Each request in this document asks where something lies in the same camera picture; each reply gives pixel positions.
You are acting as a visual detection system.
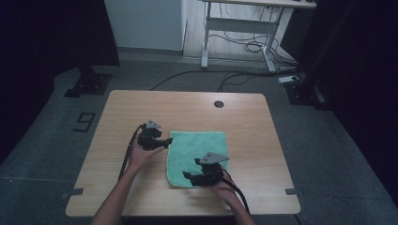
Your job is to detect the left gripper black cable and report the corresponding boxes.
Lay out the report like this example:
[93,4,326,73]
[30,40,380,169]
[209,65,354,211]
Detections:
[117,123,147,182]

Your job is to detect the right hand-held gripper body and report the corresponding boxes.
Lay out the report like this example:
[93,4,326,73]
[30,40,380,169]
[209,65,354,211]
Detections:
[196,152,230,188]

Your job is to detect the white cabinet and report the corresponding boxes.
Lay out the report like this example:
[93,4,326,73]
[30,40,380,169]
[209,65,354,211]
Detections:
[103,0,188,52]

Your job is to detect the tangle of black cables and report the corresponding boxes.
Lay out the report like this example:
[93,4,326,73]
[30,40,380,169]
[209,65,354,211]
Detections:
[208,4,299,69]

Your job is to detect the grey tape piece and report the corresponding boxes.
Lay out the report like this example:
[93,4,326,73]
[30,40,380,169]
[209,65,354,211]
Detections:
[61,187,84,201]
[284,187,305,197]

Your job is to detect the short black floor cable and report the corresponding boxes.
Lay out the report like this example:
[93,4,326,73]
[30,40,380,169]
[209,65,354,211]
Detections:
[217,72,258,94]

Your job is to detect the long black floor cable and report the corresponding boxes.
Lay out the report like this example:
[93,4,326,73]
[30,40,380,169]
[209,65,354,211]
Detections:
[148,69,299,92]

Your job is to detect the dark curtain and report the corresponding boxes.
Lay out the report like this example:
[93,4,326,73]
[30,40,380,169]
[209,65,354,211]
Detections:
[295,0,398,207]
[0,0,120,165]

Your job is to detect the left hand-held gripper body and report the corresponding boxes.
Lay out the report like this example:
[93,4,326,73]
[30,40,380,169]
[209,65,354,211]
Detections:
[137,120,162,151]

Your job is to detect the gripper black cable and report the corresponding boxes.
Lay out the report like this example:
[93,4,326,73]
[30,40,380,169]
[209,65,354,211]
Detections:
[220,168,252,216]
[117,123,147,182]

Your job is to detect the white power strip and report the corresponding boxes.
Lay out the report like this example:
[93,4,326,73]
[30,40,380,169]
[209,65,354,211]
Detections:
[277,75,300,85]

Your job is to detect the person's right hand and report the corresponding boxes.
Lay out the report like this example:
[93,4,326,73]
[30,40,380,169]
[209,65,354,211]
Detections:
[205,175,242,209]

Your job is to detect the person's left hand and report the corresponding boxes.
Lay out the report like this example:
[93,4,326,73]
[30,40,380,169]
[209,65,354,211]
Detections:
[128,142,165,173]

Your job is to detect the person's dark clothing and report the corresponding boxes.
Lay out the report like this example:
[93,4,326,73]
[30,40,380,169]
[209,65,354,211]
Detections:
[120,216,234,225]

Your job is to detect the green towel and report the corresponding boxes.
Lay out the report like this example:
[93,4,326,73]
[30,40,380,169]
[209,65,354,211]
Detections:
[165,130,230,189]

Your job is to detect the white desk frame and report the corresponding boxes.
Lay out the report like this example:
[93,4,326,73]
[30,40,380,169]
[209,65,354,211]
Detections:
[200,0,317,74]

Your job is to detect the black stand base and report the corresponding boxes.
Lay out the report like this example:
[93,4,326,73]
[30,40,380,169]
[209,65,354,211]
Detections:
[283,73,330,111]
[64,65,114,98]

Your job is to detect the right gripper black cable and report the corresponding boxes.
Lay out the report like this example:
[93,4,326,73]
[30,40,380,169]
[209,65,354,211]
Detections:
[220,168,252,216]

